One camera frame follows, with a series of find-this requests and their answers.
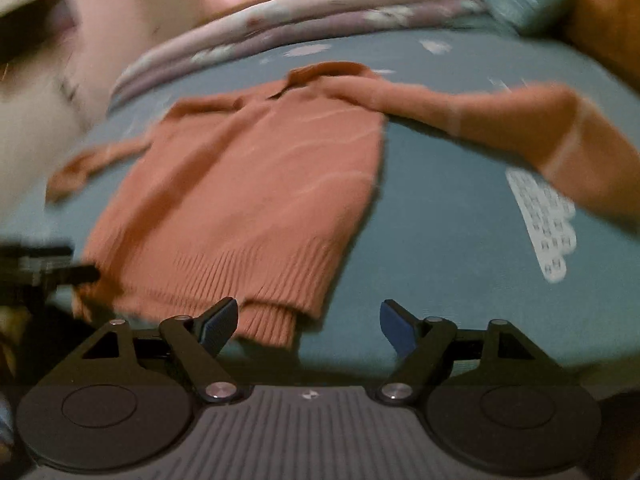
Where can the blue flower-print bed sheet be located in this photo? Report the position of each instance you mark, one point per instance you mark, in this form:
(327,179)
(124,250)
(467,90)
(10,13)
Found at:
(450,240)

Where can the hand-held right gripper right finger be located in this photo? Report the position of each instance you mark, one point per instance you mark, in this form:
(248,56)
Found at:
(397,327)

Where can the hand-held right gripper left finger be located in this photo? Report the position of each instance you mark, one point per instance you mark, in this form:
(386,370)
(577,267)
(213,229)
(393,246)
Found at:
(220,320)

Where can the folded floral quilt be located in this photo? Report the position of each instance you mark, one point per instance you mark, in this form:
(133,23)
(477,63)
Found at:
(280,25)

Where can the dark screen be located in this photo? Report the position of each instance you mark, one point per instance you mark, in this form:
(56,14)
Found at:
(35,30)

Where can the orange knit sweater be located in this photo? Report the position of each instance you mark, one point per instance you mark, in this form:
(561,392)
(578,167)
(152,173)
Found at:
(250,185)

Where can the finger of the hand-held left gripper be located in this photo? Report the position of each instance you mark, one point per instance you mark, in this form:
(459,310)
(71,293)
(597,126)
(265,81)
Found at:
(75,275)

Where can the wooden headboard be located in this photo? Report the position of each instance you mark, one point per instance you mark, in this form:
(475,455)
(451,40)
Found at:
(610,5)

